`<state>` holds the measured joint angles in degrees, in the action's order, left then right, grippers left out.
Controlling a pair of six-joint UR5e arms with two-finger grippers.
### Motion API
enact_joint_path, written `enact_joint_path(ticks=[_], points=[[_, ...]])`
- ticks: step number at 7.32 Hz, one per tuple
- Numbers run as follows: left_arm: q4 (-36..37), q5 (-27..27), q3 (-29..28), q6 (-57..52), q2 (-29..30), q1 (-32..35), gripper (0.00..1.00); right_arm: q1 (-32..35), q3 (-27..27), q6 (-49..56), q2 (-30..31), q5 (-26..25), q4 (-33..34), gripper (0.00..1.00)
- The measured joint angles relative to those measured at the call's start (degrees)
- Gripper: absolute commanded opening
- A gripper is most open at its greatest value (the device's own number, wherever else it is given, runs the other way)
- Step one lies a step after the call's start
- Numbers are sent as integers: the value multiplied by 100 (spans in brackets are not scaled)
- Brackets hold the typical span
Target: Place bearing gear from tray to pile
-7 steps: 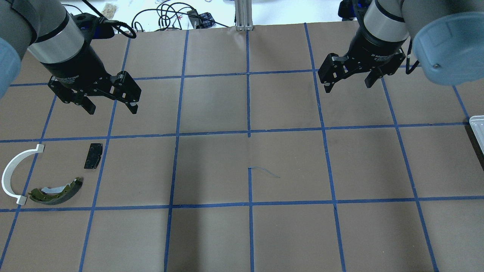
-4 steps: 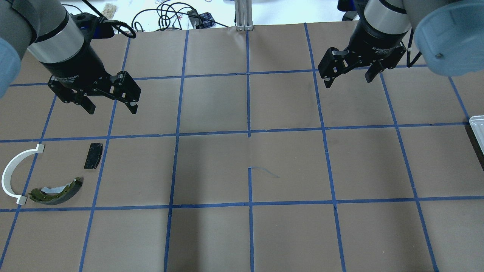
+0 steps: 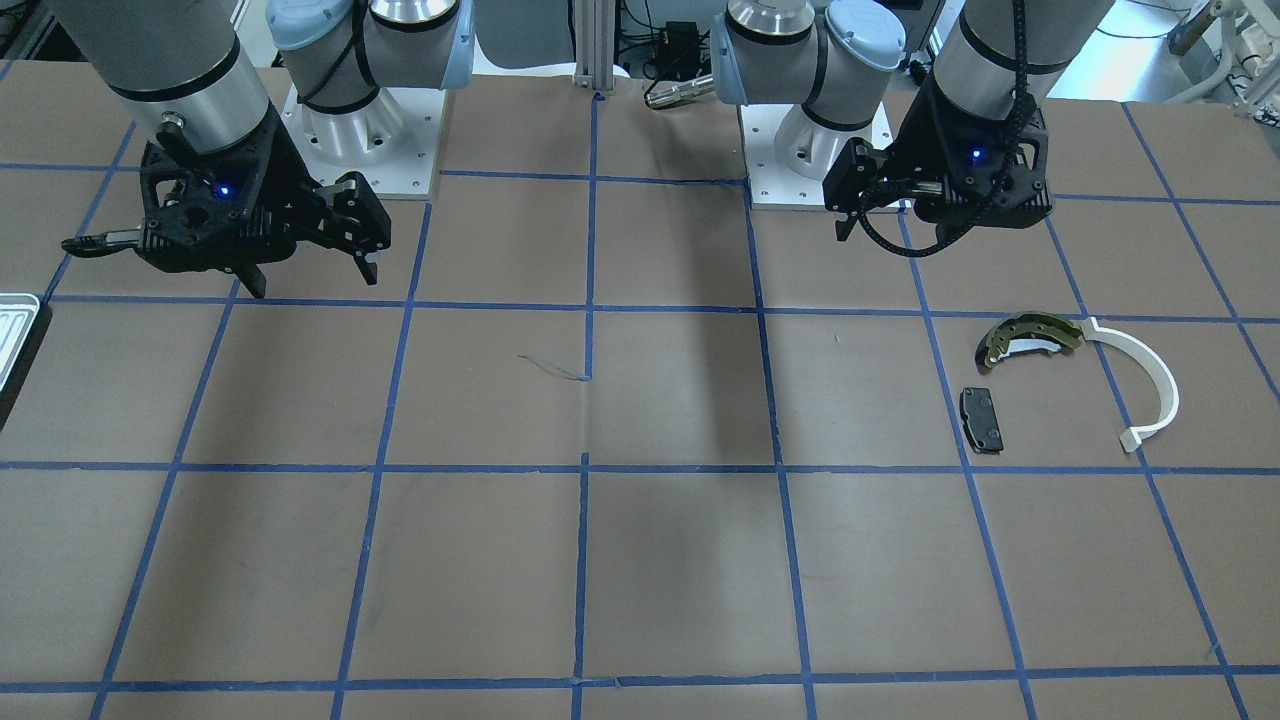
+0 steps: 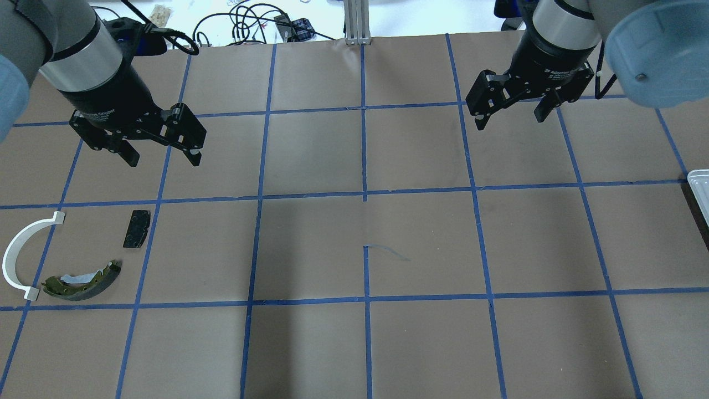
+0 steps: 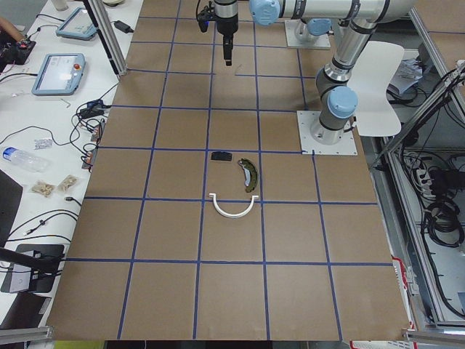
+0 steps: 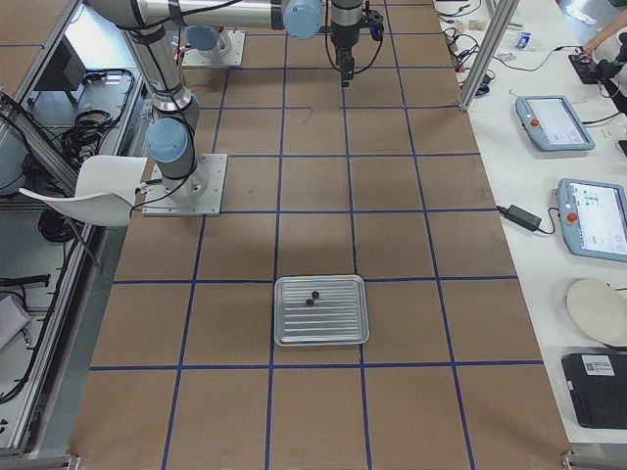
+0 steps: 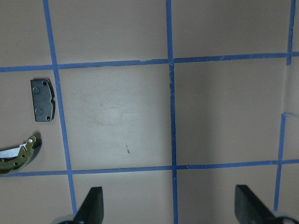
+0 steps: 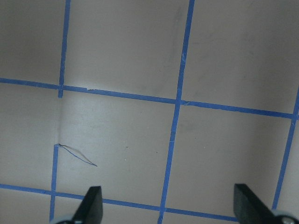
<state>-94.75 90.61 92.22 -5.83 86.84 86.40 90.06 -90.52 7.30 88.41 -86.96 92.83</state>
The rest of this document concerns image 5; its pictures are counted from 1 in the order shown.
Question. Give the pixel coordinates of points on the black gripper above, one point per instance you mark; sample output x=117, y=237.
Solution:
x=225, y=26

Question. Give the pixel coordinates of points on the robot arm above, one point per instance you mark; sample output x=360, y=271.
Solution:
x=338, y=100

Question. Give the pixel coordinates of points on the person hand at table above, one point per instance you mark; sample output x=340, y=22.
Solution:
x=7, y=28

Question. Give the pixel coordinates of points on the black power adapter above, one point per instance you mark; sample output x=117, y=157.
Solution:
x=123, y=27

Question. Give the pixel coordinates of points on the black brake pad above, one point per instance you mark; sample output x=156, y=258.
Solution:
x=221, y=156

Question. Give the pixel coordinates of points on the olive brake shoe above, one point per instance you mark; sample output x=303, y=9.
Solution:
x=251, y=174

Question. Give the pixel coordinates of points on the far blue teach pendant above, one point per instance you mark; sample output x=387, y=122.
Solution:
x=77, y=26

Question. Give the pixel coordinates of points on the blue teach pendant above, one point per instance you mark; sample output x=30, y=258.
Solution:
x=60, y=74
x=77, y=26

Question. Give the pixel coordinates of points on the white plastic chair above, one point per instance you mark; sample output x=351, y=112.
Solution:
x=370, y=78

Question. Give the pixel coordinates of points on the near blue teach pendant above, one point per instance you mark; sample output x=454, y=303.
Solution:
x=60, y=74

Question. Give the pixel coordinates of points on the bag of small parts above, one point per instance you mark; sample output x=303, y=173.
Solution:
x=43, y=188

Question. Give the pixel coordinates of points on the clear plastic water bottle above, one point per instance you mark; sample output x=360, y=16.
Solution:
x=24, y=160

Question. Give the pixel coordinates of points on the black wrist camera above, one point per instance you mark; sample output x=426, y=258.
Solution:
x=204, y=16

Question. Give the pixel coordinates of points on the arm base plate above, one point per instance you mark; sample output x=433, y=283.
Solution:
x=317, y=140
x=310, y=34

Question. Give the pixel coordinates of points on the aluminium frame post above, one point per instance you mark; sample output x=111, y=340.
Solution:
x=102, y=24

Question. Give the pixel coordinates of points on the white curved plastic bracket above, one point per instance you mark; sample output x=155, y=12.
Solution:
x=232, y=210

